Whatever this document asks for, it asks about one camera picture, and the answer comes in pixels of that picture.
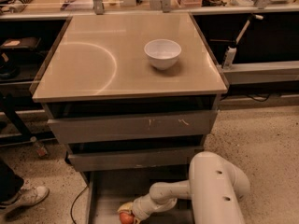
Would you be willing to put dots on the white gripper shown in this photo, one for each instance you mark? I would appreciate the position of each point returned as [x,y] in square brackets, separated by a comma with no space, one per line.
[139,209]

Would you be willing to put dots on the red apple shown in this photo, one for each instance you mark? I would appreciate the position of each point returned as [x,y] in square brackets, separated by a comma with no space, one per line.
[126,218]

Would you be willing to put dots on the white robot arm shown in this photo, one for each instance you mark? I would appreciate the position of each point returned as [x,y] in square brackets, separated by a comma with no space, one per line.
[215,186]

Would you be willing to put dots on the grey open bottom drawer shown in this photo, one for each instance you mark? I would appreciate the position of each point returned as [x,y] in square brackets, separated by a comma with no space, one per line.
[110,189]

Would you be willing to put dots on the grey middle drawer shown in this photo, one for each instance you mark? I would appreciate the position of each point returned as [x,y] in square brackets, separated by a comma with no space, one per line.
[103,161]

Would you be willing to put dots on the grey top drawer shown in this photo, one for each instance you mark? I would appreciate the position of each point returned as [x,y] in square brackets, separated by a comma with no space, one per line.
[127,127]

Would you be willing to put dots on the grey drawer cabinet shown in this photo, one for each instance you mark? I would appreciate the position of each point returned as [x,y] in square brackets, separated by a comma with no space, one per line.
[99,68]

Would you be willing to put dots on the white sneaker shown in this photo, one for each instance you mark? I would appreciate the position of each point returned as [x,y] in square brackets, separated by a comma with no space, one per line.
[25,197]

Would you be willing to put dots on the black table leg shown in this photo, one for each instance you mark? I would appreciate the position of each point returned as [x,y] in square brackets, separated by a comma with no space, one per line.
[6,106]

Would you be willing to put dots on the white ceramic bowl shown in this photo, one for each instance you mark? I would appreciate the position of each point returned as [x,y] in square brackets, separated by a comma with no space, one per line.
[162,53]

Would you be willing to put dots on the white handheld tool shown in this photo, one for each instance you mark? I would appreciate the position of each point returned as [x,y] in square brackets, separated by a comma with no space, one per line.
[230,52]

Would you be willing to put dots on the black shelf box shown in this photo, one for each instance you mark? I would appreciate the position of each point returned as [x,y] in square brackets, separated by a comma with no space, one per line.
[30,43]

